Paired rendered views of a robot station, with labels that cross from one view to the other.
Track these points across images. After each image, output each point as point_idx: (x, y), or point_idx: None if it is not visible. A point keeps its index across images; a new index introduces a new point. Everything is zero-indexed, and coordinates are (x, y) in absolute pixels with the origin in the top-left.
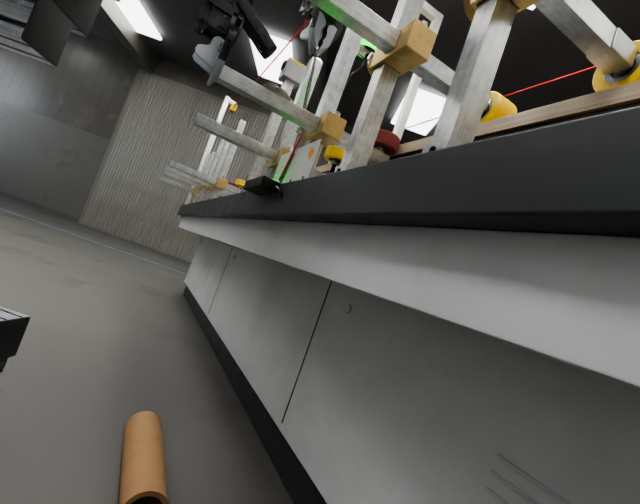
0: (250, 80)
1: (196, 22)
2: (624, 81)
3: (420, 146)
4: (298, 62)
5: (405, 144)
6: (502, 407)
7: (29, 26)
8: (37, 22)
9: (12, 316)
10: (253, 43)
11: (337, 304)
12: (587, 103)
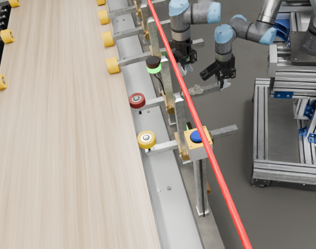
0: (205, 85)
1: (235, 74)
2: (113, 40)
3: (126, 90)
4: (194, 129)
5: (127, 96)
6: None
7: (269, 82)
8: (270, 81)
9: (255, 165)
10: (211, 76)
11: None
12: (117, 47)
